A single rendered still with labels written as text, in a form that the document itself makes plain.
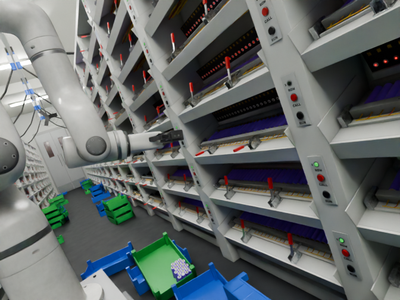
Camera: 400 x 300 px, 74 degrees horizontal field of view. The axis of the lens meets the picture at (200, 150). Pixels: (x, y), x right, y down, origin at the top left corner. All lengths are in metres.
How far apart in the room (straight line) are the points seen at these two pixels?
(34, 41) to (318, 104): 0.69
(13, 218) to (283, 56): 0.65
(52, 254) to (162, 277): 0.83
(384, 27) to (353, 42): 0.05
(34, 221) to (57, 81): 0.34
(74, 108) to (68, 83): 0.09
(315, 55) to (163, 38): 0.81
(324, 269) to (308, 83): 0.55
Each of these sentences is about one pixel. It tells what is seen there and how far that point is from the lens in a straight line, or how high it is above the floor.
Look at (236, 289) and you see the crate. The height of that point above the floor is 0.20.
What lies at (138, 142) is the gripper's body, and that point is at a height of 0.68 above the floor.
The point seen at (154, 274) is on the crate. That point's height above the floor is 0.06.
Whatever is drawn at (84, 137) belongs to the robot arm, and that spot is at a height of 0.74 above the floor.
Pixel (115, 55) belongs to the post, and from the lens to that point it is 1.96.
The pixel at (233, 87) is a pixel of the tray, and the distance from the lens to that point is 0.82.
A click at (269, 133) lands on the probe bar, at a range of 0.82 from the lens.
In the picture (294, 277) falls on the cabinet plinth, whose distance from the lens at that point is 1.10.
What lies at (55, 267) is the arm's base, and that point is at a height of 0.51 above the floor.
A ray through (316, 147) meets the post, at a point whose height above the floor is 0.53.
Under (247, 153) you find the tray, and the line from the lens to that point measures 0.85.
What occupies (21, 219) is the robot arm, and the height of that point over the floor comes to 0.62.
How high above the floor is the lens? 0.68
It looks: 6 degrees down
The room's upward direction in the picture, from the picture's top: 21 degrees counter-clockwise
